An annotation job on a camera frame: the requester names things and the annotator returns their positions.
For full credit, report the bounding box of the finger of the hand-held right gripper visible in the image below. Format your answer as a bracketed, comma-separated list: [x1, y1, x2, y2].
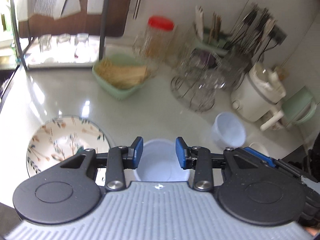
[244, 146, 278, 167]

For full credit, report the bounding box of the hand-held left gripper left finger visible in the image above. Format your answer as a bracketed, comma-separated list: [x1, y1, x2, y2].
[59, 136, 145, 191]

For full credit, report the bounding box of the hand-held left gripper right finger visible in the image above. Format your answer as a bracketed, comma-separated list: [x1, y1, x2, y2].
[175, 136, 261, 191]

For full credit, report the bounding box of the white plastic bowl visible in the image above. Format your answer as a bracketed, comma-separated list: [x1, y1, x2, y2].
[134, 139, 190, 182]

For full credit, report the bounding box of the white cup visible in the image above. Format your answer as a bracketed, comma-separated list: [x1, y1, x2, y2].
[211, 112, 247, 151]

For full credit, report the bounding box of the leaf pattern deep plate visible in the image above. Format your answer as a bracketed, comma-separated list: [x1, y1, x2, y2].
[26, 115, 110, 178]

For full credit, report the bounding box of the green thermos jug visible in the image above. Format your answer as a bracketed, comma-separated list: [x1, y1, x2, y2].
[281, 85, 316, 126]

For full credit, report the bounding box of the white electric kettle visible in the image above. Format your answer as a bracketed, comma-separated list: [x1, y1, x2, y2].
[230, 62, 287, 131]

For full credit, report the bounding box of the green basket of toothpicks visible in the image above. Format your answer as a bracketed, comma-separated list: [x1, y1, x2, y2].
[92, 52, 153, 101]

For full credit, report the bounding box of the red lid glass jar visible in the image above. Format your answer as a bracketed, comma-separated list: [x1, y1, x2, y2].
[134, 16, 175, 64]

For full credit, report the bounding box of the chopstick holder with chopsticks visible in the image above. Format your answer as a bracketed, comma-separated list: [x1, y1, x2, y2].
[194, 4, 233, 53]

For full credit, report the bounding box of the clear drinking glass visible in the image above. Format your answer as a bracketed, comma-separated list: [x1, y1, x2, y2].
[38, 34, 54, 54]
[74, 32, 91, 57]
[56, 32, 73, 53]

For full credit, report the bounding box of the black dish rack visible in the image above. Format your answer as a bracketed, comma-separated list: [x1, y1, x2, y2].
[10, 0, 113, 72]

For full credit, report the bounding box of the wooden cutting board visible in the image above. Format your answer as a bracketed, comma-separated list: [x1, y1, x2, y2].
[19, 0, 137, 40]

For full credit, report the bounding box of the wire rack of goblets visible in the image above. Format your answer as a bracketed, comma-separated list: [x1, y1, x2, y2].
[171, 47, 247, 113]

